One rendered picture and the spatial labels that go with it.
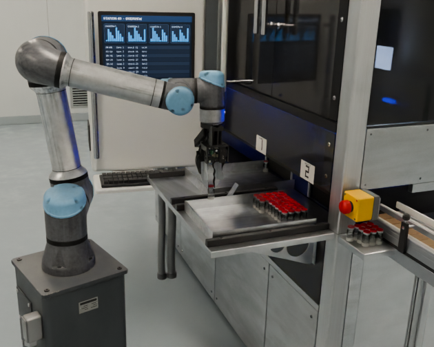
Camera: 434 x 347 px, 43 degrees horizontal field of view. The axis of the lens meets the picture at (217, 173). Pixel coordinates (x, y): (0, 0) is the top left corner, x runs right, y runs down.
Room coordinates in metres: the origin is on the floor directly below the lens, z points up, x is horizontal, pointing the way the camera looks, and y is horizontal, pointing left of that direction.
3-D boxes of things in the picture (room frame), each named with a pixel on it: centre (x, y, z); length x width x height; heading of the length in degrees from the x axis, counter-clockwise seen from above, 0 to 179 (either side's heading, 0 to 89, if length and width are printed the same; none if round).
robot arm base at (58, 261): (1.44, 0.43, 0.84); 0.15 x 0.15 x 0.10
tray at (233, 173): (1.97, -0.08, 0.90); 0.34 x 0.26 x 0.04; 112
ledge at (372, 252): (1.47, -0.46, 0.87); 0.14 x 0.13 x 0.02; 112
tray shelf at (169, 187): (1.78, -0.08, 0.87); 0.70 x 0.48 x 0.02; 22
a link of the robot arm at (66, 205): (1.45, 0.43, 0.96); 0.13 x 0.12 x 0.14; 6
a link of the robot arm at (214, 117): (1.62, 0.02, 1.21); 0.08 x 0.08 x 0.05
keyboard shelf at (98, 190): (2.24, 0.30, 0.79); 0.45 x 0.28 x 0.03; 106
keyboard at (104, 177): (2.18, 0.29, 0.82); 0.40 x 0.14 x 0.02; 106
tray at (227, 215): (1.61, -0.10, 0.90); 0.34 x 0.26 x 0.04; 112
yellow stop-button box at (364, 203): (1.46, -0.41, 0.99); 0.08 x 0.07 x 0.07; 112
